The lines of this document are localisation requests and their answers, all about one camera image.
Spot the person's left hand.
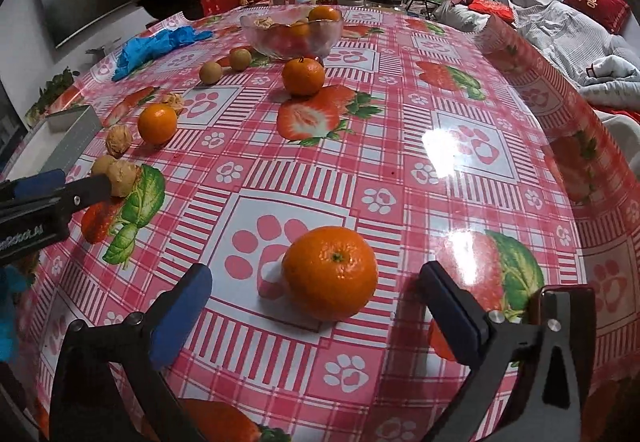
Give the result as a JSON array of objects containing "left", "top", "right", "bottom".
[{"left": 0, "top": 267, "right": 27, "bottom": 365}]

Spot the red garment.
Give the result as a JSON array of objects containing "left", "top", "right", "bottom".
[{"left": 467, "top": 0, "right": 516, "bottom": 25}]

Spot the red pillow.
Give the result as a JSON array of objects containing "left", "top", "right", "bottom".
[{"left": 562, "top": 0, "right": 631, "bottom": 34}]

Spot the pile of blue disposable gloves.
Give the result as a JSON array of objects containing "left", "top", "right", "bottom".
[{"left": 112, "top": 27, "right": 213, "bottom": 82}]

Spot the pile of cherry tomatoes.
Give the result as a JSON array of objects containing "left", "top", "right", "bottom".
[{"left": 260, "top": 24, "right": 331, "bottom": 59}]

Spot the grey tray with white inside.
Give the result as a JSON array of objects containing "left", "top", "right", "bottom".
[{"left": 0, "top": 104, "right": 104, "bottom": 183}]

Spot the walnut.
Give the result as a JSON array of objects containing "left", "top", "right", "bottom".
[
  {"left": 105, "top": 124, "right": 134, "bottom": 159},
  {"left": 160, "top": 92, "right": 186, "bottom": 115},
  {"left": 107, "top": 159, "right": 142, "bottom": 198}
]

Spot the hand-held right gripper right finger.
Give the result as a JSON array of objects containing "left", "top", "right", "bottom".
[{"left": 417, "top": 261, "right": 598, "bottom": 442}]

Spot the white quilt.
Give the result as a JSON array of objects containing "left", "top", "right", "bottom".
[{"left": 580, "top": 44, "right": 640, "bottom": 108}]

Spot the clear glass bowl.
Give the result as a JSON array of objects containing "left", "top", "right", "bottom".
[{"left": 240, "top": 6, "right": 344, "bottom": 61}]

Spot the grey striped blanket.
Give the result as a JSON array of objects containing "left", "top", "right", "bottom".
[{"left": 502, "top": 0, "right": 640, "bottom": 88}]

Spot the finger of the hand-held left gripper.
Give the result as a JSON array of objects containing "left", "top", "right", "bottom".
[
  {"left": 0, "top": 169, "right": 67, "bottom": 204},
  {"left": 0, "top": 173, "right": 114, "bottom": 224}
]

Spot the green potted plant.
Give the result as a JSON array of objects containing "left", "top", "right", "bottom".
[{"left": 25, "top": 67, "right": 81, "bottom": 120}]

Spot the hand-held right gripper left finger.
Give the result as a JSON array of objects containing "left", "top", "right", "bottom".
[{"left": 48, "top": 263, "right": 216, "bottom": 442}]

